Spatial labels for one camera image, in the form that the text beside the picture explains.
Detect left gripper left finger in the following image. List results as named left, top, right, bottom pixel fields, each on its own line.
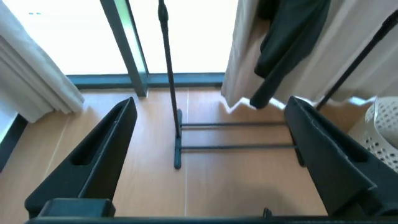
left=24, top=96, right=138, bottom=218

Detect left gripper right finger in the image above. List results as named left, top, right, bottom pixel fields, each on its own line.
left=284, top=95, right=398, bottom=218

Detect black clothes rack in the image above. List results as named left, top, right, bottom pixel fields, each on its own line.
left=157, top=0, right=398, bottom=170

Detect white laundry basket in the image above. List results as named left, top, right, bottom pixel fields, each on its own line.
left=348, top=96, right=398, bottom=174

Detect black shorts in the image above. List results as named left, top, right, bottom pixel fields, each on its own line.
left=249, top=0, right=332, bottom=110

